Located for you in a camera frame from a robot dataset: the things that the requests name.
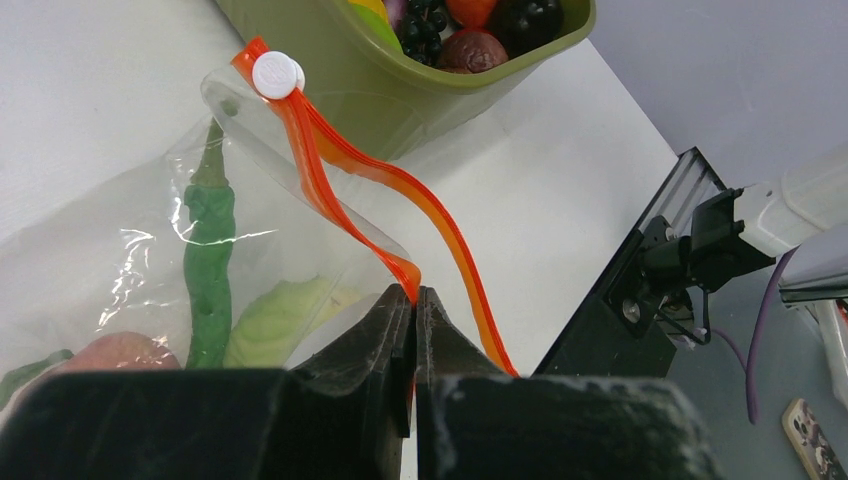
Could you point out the pink toy peach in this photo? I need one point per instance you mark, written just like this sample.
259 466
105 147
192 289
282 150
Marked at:
122 350

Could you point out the aluminium table frame rail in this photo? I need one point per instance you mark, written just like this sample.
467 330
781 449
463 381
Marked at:
691 182

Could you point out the olive green plastic bin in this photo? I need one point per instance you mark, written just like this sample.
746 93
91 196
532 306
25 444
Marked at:
383 102

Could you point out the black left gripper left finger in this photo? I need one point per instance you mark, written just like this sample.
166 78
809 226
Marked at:
341 414

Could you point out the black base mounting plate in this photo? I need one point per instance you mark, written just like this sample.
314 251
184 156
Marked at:
613 332

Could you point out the dark red toy fruit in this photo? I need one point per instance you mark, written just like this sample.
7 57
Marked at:
471 51

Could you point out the smartphone with patterned case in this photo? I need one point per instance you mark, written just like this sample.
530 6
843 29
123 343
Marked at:
807 438

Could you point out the orange toy carrot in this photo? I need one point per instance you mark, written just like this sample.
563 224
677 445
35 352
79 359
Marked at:
470 13

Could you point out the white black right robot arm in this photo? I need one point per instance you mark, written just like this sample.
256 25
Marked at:
743 230

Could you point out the green toy cabbage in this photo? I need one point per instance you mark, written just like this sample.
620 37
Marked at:
274 324

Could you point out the green toy chili pepper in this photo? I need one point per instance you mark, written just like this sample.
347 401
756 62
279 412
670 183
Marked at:
210 201

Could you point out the lime green toy fruit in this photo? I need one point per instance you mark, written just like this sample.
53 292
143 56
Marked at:
375 15

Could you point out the clear zip bag orange zipper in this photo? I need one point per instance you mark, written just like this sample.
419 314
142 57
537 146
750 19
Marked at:
111 260

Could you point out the dark purple toy grapes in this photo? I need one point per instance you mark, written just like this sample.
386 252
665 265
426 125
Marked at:
419 25

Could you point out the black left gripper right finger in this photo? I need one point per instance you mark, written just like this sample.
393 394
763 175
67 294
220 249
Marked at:
474 421

